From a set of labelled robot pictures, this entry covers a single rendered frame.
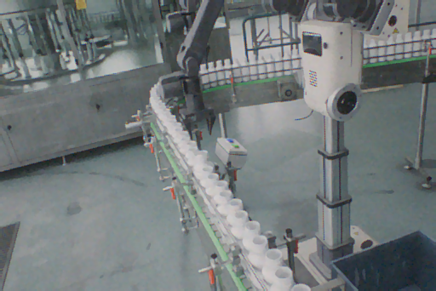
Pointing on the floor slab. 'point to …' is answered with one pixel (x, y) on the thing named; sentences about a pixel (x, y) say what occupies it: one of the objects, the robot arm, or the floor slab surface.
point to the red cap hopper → (268, 34)
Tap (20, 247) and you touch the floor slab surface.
